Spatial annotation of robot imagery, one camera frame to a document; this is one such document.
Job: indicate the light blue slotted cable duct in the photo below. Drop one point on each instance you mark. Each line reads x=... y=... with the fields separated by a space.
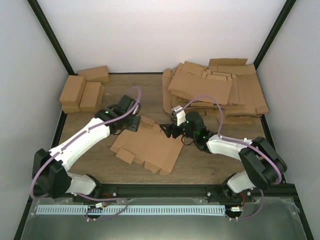
x=134 y=210

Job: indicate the folded cardboard box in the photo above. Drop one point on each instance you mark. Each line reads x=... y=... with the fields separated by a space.
x=92 y=97
x=95 y=74
x=73 y=90

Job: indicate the folded cardboard box back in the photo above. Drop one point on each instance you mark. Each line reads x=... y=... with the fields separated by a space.
x=95 y=74

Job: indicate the folded cardboard box middle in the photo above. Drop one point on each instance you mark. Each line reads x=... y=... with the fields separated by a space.
x=92 y=97

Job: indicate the stack of flat cardboard blanks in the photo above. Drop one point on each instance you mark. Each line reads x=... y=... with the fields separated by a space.
x=227 y=87

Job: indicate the black left frame post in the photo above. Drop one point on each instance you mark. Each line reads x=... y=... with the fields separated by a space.
x=43 y=21

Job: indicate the folded cardboard box left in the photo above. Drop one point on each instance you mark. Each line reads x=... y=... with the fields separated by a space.
x=73 y=90

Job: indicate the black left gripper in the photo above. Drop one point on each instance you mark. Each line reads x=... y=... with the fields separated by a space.
x=135 y=126

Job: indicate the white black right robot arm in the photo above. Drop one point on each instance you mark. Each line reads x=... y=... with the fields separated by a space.
x=263 y=166

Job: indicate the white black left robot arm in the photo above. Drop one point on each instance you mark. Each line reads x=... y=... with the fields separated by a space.
x=51 y=168

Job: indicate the black right frame post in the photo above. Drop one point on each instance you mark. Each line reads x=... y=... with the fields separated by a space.
x=276 y=27

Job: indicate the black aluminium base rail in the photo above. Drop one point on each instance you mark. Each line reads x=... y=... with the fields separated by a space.
x=214 y=193

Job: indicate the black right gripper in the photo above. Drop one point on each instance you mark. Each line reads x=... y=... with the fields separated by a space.
x=170 y=127

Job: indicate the black frame post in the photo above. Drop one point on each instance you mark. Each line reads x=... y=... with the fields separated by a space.
x=276 y=27
x=43 y=21

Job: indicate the brown cardboard box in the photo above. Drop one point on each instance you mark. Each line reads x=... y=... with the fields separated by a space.
x=148 y=146

